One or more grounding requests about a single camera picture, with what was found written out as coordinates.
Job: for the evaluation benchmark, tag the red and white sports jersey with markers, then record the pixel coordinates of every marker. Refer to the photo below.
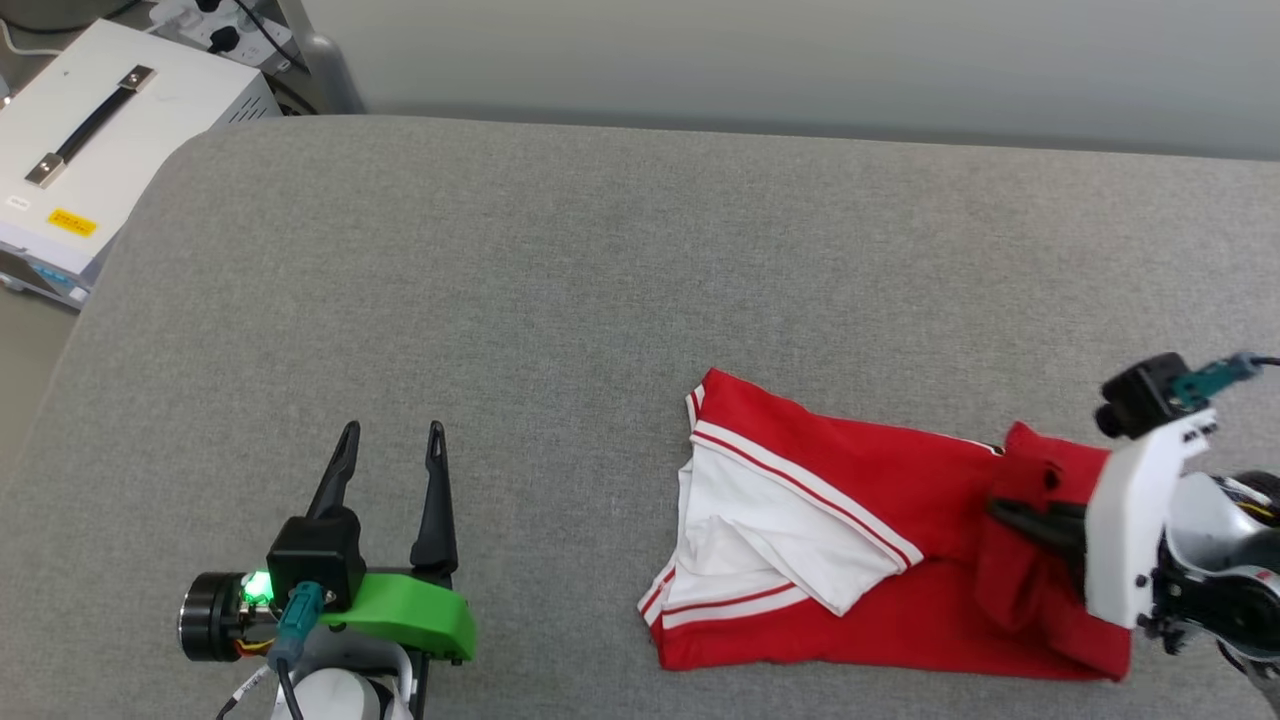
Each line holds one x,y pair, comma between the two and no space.
850,500

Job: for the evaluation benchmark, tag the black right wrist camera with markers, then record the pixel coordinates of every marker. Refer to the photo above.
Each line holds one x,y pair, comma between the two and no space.
1140,395

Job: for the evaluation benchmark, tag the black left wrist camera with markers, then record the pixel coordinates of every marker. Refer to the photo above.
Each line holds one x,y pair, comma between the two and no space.
315,555

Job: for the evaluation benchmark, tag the white power strip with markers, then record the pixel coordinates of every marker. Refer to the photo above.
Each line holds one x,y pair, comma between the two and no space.
215,25

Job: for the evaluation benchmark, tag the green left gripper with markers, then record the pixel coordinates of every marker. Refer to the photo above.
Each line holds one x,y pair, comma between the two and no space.
410,615

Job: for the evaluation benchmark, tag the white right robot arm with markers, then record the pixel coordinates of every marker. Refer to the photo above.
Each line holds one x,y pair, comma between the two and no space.
1220,570

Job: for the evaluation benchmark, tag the grey metal post foot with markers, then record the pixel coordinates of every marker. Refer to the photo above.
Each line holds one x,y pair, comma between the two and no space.
325,70

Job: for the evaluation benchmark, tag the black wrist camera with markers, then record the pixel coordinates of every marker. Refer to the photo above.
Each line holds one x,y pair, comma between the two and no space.
1140,395
315,555

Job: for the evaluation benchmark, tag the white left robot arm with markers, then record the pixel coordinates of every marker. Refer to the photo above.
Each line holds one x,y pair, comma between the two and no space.
335,695

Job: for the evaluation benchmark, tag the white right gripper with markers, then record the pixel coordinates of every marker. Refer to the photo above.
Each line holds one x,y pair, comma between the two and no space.
1135,530

